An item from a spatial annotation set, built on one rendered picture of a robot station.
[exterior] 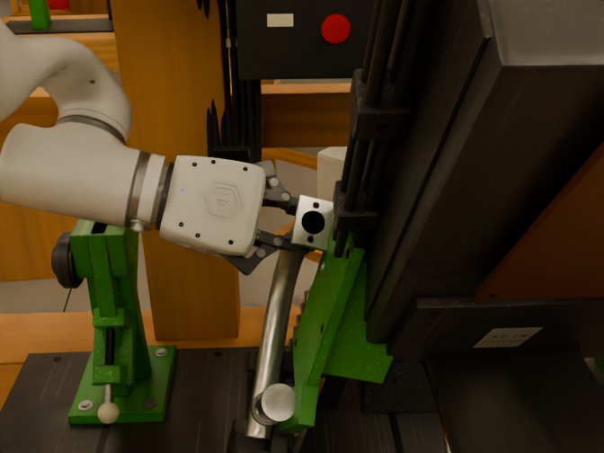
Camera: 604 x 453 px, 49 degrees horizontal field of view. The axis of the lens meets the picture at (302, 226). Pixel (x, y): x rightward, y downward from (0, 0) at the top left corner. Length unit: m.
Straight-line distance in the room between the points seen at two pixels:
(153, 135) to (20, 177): 0.30
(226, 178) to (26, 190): 0.20
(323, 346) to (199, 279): 0.44
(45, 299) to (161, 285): 1.90
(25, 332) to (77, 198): 0.57
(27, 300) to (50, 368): 1.88
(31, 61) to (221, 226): 0.24
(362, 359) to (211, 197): 0.23
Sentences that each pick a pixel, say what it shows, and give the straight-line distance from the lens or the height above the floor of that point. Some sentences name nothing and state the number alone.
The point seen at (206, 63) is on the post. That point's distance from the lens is 0.92.
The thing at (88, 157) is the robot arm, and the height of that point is 1.32.
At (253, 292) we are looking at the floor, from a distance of 2.81.
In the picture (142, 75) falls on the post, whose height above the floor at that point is 1.33.
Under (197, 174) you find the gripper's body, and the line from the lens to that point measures 0.70.
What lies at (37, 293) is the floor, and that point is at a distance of 3.01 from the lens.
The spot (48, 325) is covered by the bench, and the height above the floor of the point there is 0.88.
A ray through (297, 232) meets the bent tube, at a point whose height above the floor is 1.23.
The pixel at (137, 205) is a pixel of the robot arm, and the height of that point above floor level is 1.28.
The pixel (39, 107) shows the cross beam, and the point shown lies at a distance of 1.08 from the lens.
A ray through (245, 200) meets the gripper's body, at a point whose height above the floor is 1.27.
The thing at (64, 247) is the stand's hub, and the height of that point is 1.15.
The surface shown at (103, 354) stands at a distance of 0.95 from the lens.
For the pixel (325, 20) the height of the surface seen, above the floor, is 1.42.
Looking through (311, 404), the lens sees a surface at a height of 1.10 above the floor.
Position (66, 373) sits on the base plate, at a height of 0.90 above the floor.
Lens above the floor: 1.57
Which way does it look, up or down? 28 degrees down
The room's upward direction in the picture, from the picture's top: straight up
